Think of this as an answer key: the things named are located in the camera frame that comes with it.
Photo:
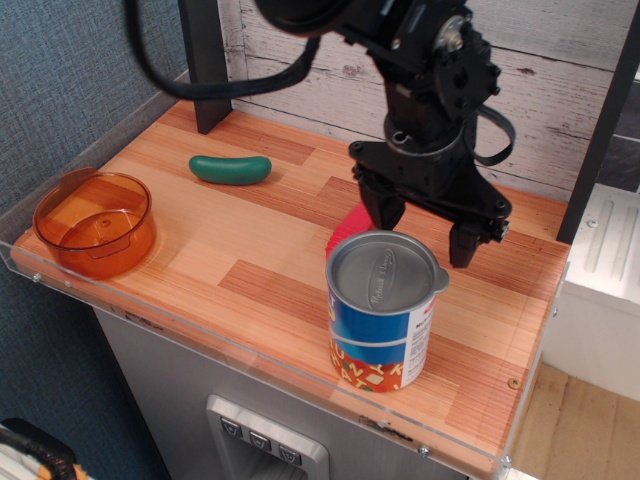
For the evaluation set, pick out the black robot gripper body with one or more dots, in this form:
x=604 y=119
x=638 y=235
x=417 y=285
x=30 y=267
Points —
x=441 y=178

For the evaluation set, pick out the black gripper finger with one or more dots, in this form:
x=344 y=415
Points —
x=464 y=239
x=382 y=202

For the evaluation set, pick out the alphabet soup toy can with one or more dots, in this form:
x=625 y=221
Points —
x=382 y=287

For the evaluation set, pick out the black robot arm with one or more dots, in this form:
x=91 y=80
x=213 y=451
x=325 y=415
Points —
x=438 y=75

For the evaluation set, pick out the green toy pickle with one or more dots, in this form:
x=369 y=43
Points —
x=231 y=171

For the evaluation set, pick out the white toy sink unit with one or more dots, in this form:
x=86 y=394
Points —
x=593 y=330

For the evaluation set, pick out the clear acrylic table guard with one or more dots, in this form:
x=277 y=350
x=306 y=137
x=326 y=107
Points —
x=239 y=270

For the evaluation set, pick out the silver ice dispenser panel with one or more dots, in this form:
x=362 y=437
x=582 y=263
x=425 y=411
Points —
x=251 y=446

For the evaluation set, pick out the orange transparent plastic pot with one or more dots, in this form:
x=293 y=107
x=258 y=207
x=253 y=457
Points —
x=97 y=224

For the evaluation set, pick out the grey toy fridge cabinet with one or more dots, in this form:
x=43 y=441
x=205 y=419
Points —
x=171 y=384

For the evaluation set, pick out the orange black object corner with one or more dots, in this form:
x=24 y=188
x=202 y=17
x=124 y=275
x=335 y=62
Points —
x=28 y=452

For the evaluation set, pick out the pink handled metal spoon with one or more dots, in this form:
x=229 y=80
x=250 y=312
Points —
x=356 y=222

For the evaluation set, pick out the dark grey right post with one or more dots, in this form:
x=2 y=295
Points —
x=616 y=96

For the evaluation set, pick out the dark grey post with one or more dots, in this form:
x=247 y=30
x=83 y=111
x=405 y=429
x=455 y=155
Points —
x=616 y=96
x=205 y=53

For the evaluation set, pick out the dark grey left post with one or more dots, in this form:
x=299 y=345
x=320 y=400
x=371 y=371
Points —
x=205 y=53

